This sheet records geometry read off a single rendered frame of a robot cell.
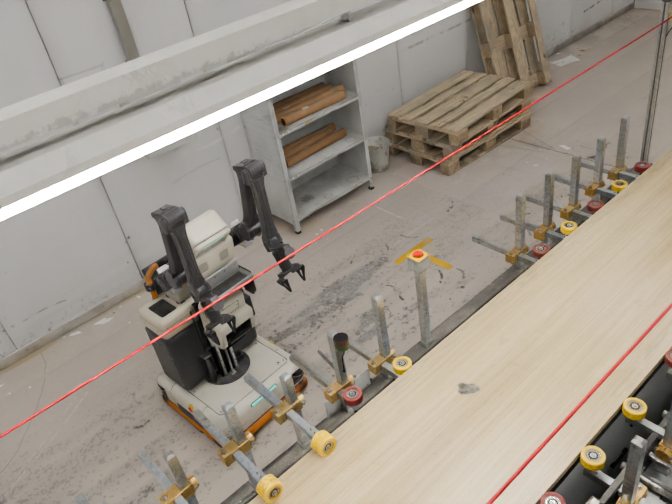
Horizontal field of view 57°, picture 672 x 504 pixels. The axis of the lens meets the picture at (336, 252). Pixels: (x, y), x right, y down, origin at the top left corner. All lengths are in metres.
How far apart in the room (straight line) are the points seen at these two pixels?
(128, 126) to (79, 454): 3.02
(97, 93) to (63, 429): 3.23
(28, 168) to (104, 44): 3.32
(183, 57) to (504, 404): 1.74
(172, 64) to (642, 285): 2.32
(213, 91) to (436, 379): 1.60
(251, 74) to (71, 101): 0.39
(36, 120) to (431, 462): 1.70
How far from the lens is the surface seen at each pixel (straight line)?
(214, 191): 5.15
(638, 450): 2.15
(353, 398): 2.55
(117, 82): 1.29
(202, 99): 1.36
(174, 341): 3.44
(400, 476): 2.32
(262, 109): 4.79
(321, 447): 2.35
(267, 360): 3.71
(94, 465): 4.01
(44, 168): 1.26
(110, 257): 4.92
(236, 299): 3.22
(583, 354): 2.71
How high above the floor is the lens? 2.80
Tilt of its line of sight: 35 degrees down
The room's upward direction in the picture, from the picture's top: 11 degrees counter-clockwise
